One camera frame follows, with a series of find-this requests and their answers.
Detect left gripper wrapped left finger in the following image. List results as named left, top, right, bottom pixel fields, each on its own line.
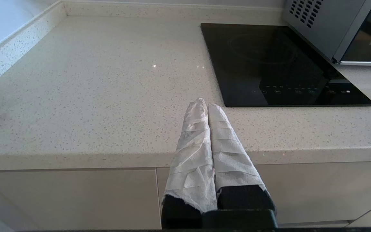
left=161, top=98, right=218, bottom=229

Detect left gripper wrapped right finger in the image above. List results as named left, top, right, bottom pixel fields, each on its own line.
left=207, top=103, right=277, bottom=210

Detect silver microwave oven body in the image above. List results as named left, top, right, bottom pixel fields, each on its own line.
left=283, top=0, right=371, bottom=62

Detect beige wide cabinet front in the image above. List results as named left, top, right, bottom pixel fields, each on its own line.
left=156, top=161, right=371, bottom=226
left=0, top=169, right=162, bottom=231

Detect black glass induction cooktop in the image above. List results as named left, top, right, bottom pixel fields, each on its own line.
left=200, top=23, right=371, bottom=108

